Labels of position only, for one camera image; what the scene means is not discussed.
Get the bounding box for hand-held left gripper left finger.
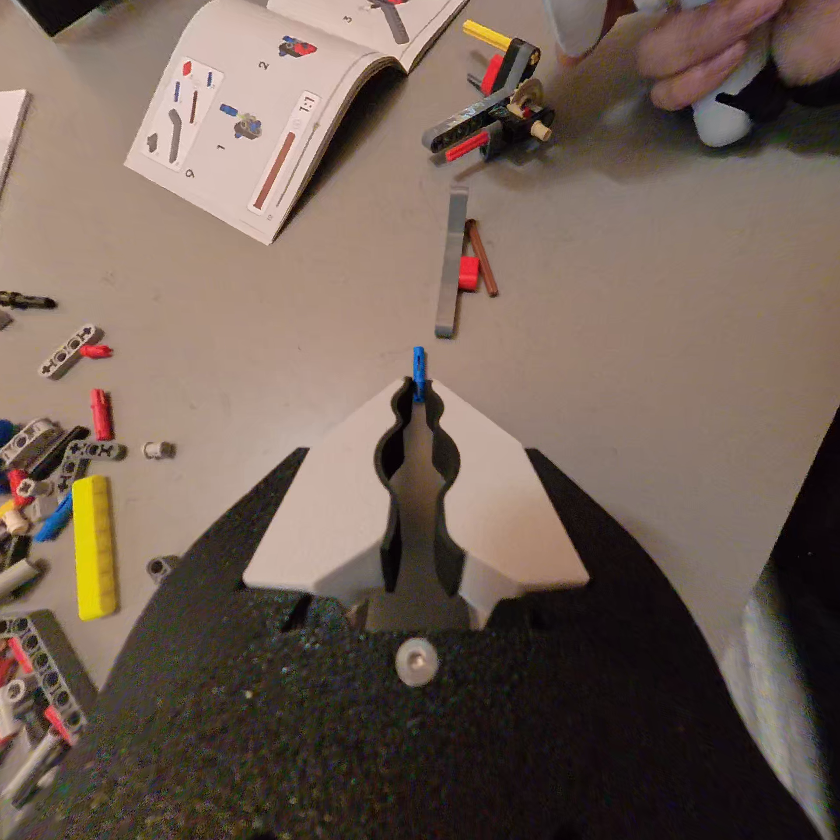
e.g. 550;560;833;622
241;378;416;630

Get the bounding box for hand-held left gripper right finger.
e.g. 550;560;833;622
427;379;591;631

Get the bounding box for person's right forearm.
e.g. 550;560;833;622
784;62;840;109

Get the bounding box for partly built lego assembly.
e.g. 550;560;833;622
421;20;556;164

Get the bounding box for grey bent lego liftarm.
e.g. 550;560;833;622
434;185;471;340

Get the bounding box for brown lego axle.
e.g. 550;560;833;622
464;219;499;298

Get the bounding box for pile of loose lego pieces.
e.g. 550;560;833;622
0;289;181;811

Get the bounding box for open lego instruction booklet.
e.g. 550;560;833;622
123;0;471;246

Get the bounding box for lego set cardboard box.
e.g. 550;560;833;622
12;0;122;38

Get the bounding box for person's right hand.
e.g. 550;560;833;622
558;0;840;112

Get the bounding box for white fuzzy cloth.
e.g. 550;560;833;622
722;564;840;840

